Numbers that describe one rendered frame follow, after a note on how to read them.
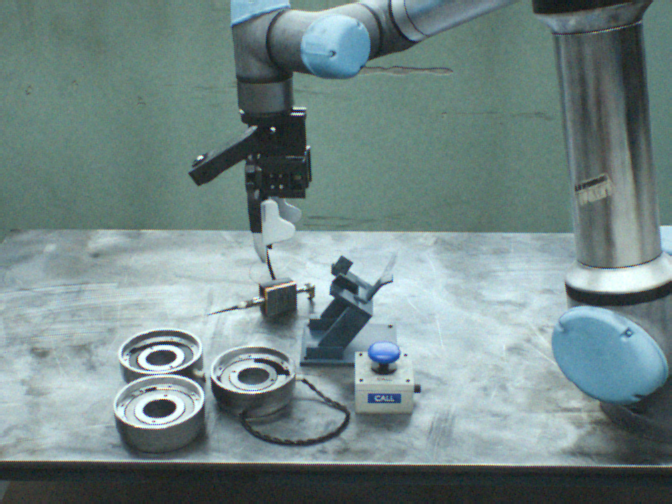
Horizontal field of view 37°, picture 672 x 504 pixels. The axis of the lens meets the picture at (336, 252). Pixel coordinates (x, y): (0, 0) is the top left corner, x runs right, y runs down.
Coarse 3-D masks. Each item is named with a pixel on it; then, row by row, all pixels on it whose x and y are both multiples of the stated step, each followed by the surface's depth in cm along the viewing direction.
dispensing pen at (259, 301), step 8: (272, 280) 141; (280, 280) 141; (288, 280) 141; (264, 288) 139; (304, 288) 143; (312, 288) 143; (264, 296) 140; (312, 296) 144; (240, 304) 138; (248, 304) 139; (256, 304) 139; (264, 304) 140; (216, 312) 137; (264, 312) 141
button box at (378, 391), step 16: (368, 368) 121; (384, 368) 120; (400, 368) 121; (368, 384) 118; (384, 384) 118; (400, 384) 118; (416, 384) 122; (368, 400) 119; (384, 400) 119; (400, 400) 119
